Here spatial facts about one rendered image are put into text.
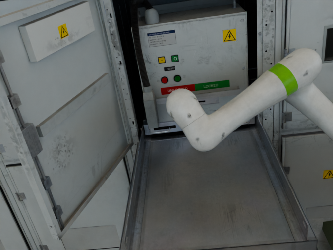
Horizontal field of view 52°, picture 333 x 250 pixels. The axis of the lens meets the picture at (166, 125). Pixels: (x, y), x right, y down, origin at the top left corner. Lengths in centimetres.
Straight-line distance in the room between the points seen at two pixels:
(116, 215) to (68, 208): 66
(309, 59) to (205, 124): 41
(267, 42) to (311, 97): 32
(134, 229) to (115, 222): 79
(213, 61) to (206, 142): 53
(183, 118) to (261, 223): 43
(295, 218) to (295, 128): 62
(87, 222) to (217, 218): 100
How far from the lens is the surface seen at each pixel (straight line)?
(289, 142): 174
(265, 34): 151
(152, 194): 134
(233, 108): 115
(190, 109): 111
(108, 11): 146
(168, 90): 159
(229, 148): 155
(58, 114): 121
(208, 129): 111
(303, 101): 138
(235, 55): 155
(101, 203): 192
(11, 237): 228
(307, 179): 191
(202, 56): 154
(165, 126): 166
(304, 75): 123
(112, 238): 211
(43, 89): 118
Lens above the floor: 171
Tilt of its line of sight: 29 degrees down
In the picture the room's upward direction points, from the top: 9 degrees counter-clockwise
